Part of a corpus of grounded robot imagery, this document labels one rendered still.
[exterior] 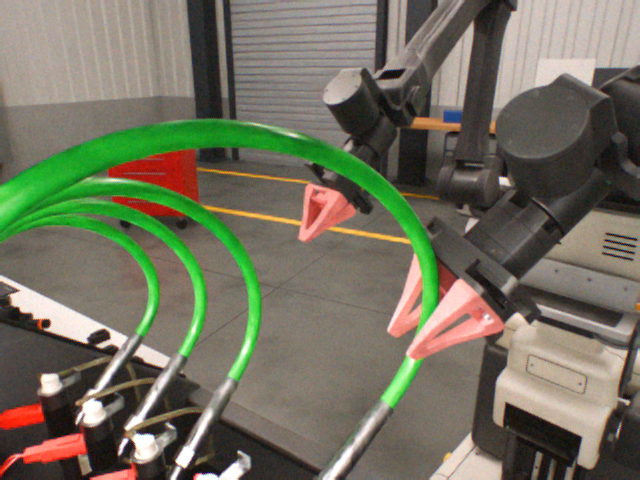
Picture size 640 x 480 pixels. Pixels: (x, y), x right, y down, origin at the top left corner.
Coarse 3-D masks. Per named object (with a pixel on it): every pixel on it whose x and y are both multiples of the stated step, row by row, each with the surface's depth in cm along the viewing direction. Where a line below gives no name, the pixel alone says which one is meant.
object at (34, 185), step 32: (128, 128) 21; (160, 128) 21; (192, 128) 22; (224, 128) 23; (256, 128) 24; (64, 160) 19; (96, 160) 20; (128, 160) 21; (320, 160) 27; (352, 160) 29; (0, 192) 18; (32, 192) 18; (384, 192) 31; (0, 224) 18; (416, 224) 34; (416, 256) 37
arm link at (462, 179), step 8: (456, 168) 95; (464, 168) 94; (472, 168) 93; (480, 168) 93; (456, 176) 94; (464, 176) 93; (472, 176) 92; (456, 184) 93; (464, 184) 92; (472, 184) 91; (456, 192) 94; (464, 192) 93; (472, 192) 92; (456, 200) 96; (464, 200) 94; (472, 200) 93; (456, 208) 98; (472, 208) 95; (480, 208) 95
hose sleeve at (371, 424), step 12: (372, 408) 39; (384, 408) 39; (360, 420) 39; (372, 420) 38; (384, 420) 38; (360, 432) 38; (372, 432) 38; (348, 444) 38; (360, 444) 38; (336, 456) 38; (348, 456) 37; (360, 456) 38; (324, 468) 38; (336, 468) 37; (348, 468) 37
